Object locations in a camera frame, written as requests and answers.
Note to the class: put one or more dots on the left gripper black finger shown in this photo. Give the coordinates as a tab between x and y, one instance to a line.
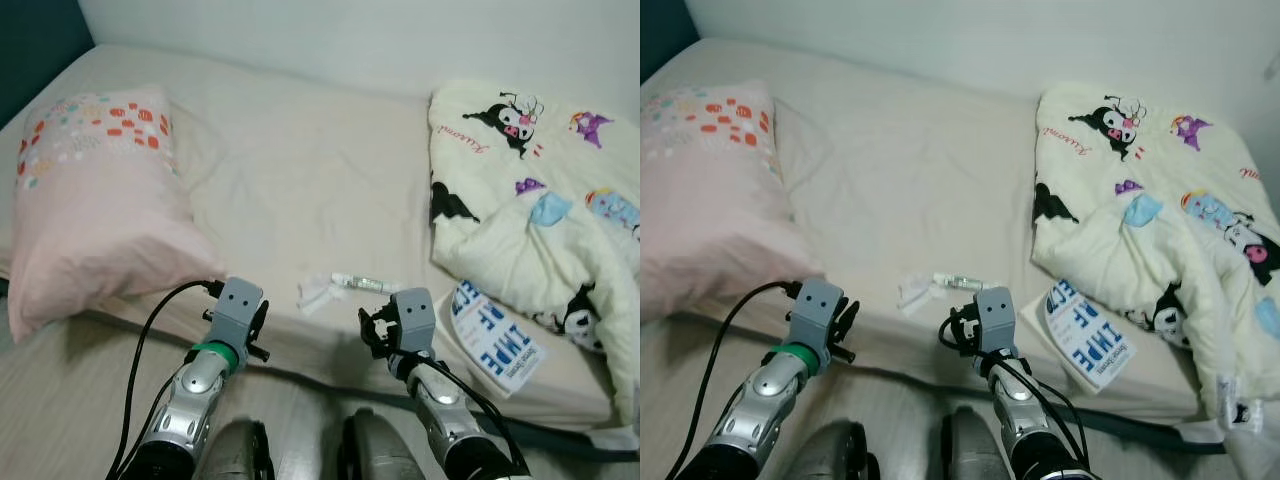
850	320
263	320

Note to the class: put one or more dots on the small white tube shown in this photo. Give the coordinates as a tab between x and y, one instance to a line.
360	281
955	281

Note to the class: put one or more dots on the white book blue letters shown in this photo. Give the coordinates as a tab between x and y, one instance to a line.
495	345
1090	345

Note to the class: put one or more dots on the cream cartoon print blanket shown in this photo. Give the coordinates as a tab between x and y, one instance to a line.
1120	230
500	230

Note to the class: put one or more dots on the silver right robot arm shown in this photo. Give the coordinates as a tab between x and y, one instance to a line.
440	400
1030	400

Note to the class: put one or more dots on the robot left leg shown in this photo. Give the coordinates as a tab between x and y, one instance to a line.
835	455
235	450

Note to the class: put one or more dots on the robot leg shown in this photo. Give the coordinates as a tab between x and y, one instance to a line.
835	455
975	450
380	450
235	450

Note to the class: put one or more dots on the robot right leg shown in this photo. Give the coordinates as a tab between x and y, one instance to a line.
975	450
380	450

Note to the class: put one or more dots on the cream bed mattress sheet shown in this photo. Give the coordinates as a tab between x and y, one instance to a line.
920	180
320	190

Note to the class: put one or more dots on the pink dotted pillow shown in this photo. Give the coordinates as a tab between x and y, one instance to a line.
710	220
100	220

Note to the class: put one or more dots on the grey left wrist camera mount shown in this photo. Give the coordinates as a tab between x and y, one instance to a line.
818	310
238	310

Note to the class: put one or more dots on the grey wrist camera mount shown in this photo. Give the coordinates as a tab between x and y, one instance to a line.
997	315
412	315
238	310
818	310

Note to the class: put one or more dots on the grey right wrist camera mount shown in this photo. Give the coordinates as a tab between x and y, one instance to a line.
412	315
997	315

